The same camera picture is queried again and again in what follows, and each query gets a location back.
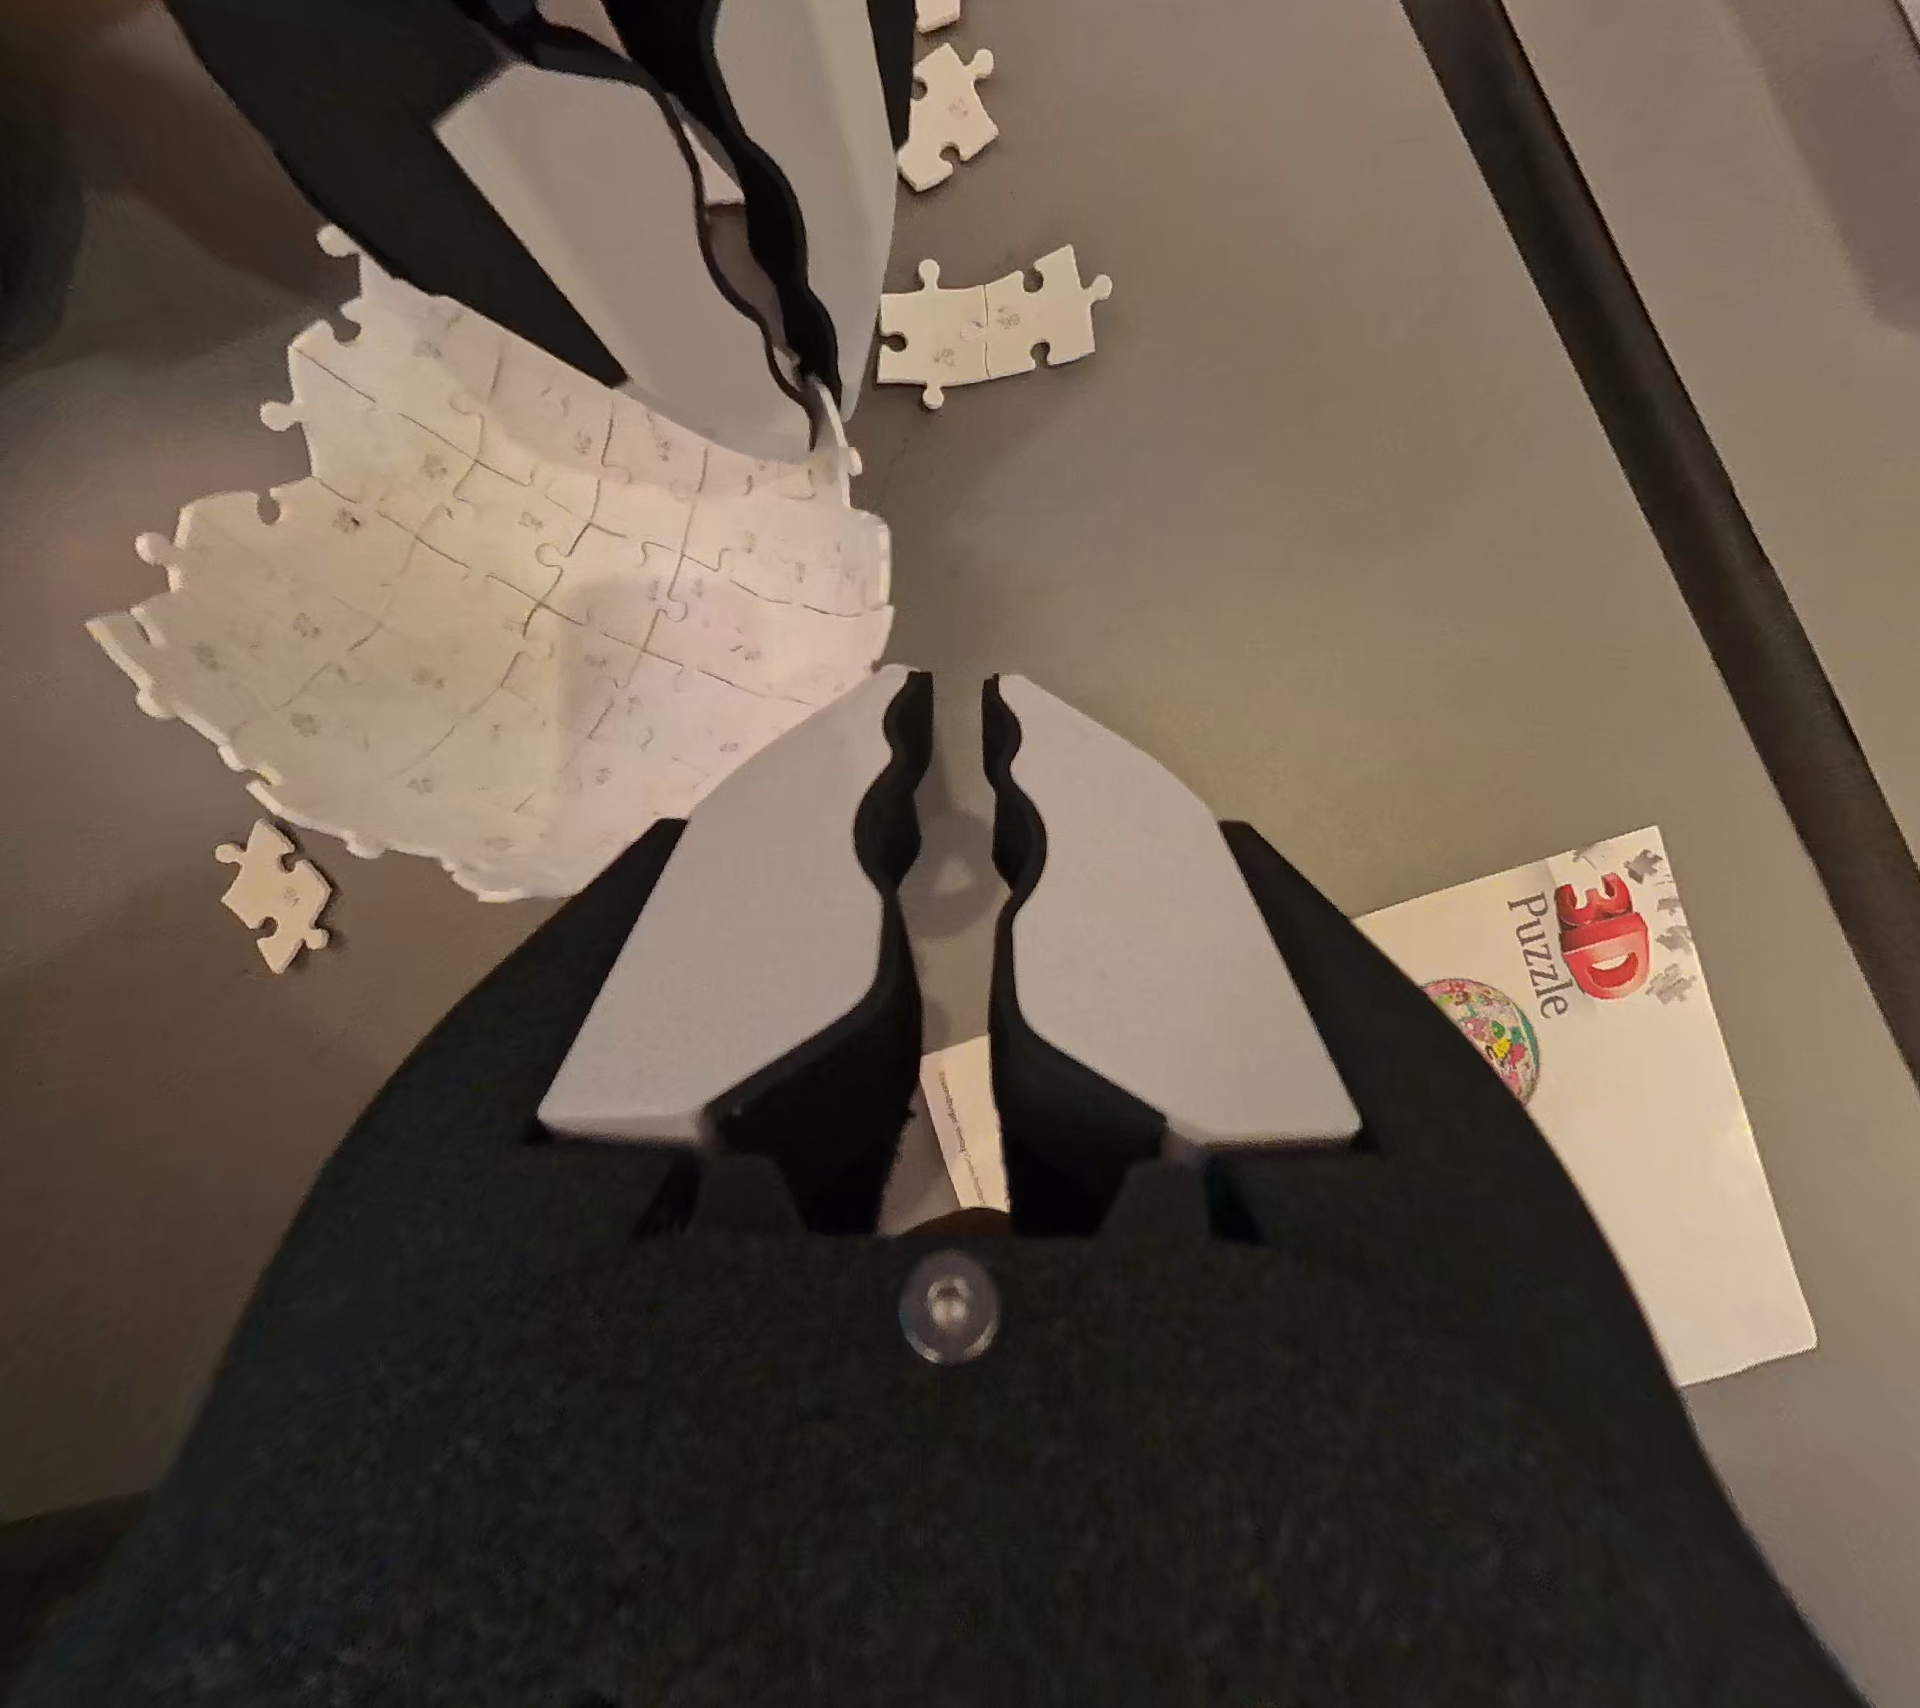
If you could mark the printed instruction leaflet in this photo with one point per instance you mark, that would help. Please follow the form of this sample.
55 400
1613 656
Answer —
1651 1139

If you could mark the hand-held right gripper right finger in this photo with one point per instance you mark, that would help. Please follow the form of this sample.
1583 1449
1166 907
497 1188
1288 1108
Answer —
1184 973

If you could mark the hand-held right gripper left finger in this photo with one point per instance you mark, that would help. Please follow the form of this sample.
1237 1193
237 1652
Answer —
735 973

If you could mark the partly built white puzzle ball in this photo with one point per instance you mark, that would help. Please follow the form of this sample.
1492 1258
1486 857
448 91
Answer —
450 628

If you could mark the single white puzzle piece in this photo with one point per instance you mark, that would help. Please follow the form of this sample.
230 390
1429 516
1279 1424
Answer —
822 411
279 898

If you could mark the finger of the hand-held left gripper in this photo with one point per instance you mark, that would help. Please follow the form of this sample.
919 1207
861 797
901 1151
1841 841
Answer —
810 59
601 223

